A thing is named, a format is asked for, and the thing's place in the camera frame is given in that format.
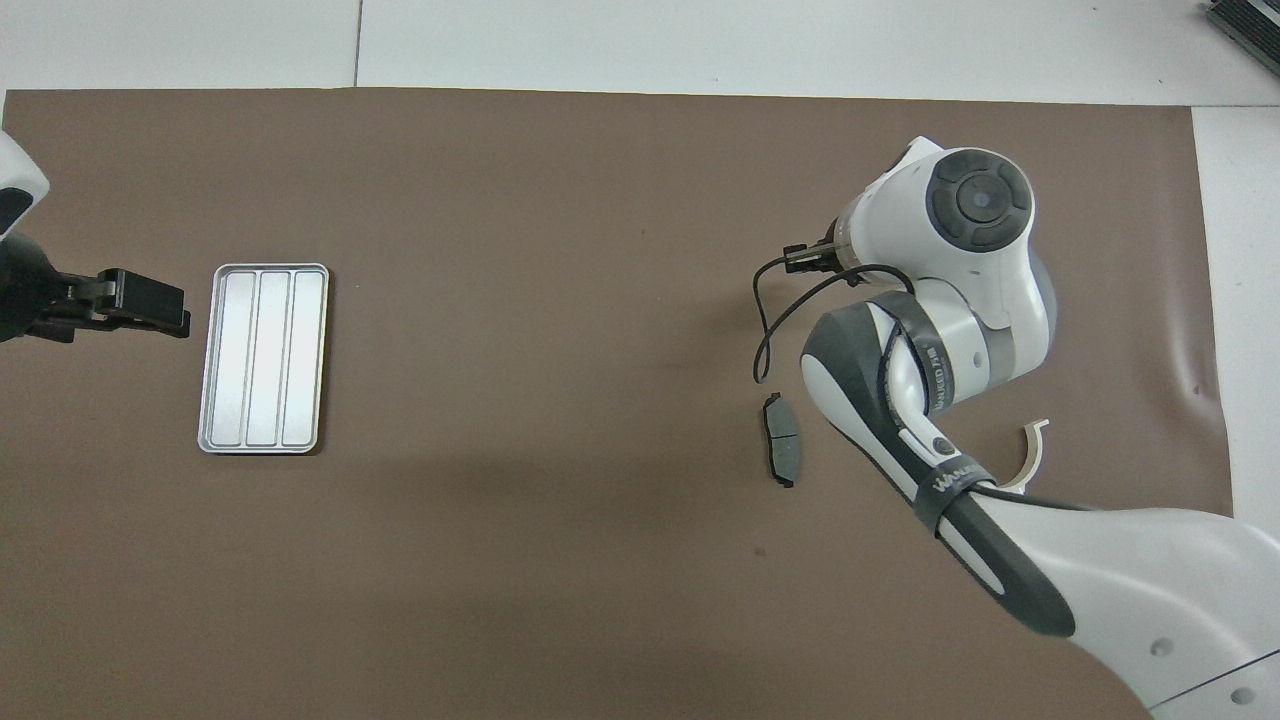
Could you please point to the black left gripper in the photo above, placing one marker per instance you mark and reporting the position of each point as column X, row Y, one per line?
column 30, row 295

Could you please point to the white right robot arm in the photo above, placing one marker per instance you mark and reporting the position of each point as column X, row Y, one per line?
column 1150, row 580

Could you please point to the silver metal tray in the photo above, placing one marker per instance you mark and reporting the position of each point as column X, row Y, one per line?
column 262, row 360

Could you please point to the brown table mat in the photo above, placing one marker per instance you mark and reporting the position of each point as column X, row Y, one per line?
column 550, row 400

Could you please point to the grey brake pad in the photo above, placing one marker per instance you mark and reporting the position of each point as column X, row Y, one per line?
column 783, row 440

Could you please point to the dark ribbed device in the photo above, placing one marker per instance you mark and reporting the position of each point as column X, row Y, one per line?
column 1250, row 25

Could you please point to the white curved plastic bracket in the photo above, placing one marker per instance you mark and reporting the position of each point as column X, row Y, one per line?
column 1033, row 455

